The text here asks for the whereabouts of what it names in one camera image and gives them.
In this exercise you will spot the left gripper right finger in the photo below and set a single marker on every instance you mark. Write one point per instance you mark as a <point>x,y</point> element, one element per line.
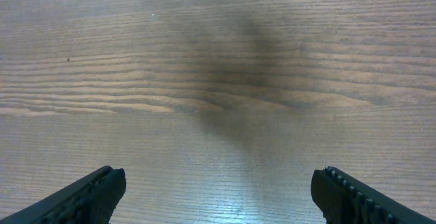
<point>345,200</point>

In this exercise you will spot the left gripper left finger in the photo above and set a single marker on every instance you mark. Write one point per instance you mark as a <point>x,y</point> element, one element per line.
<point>91,200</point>

